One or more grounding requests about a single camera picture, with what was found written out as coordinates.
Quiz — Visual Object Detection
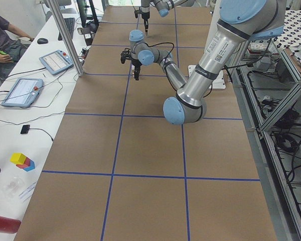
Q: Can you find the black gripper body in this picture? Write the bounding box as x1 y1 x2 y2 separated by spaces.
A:
141 11 150 20
131 59 142 66

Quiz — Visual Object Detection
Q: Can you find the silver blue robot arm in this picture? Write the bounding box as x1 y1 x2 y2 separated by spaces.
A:
134 0 194 35
121 1 286 125

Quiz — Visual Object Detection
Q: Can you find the black keyboard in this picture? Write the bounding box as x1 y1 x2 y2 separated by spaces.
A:
64 18 75 39

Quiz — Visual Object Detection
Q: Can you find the far teach pendant tablet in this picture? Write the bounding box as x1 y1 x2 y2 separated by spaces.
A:
39 50 73 75

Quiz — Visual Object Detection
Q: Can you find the teach pendant tablet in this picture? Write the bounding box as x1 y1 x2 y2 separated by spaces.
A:
1 78 44 107
39 50 73 75

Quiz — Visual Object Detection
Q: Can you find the black computer mouse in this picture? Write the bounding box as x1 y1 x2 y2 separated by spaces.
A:
37 38 49 45

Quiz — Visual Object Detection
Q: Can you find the brown paper table mat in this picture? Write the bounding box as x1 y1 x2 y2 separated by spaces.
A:
16 7 276 240

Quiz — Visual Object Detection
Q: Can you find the near teach pendant tablet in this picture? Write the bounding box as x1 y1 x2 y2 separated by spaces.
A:
1 78 44 107

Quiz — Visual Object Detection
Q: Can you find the small black box device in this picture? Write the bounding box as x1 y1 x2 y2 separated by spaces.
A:
20 125 30 135

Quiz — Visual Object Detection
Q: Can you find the seated person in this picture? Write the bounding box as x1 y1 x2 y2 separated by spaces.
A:
0 16 34 86

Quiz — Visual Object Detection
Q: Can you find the yellow red blue block stack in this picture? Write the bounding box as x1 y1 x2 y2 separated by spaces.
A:
10 153 35 172

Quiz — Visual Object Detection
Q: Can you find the clear plastic bag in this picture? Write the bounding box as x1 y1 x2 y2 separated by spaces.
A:
2 177 25 199

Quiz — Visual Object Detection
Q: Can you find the red cylinder bottle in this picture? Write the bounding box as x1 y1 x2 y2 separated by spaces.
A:
0 216 21 234

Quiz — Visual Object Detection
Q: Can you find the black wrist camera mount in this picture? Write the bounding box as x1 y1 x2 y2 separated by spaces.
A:
120 48 131 64

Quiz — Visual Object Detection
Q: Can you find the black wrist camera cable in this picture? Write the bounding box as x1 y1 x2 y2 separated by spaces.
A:
147 42 175 66

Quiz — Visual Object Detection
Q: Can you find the aluminium frame post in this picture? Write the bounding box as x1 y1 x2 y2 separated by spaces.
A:
47 0 83 77

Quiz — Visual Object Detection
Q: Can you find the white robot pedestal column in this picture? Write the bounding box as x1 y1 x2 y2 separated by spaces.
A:
189 1 231 89

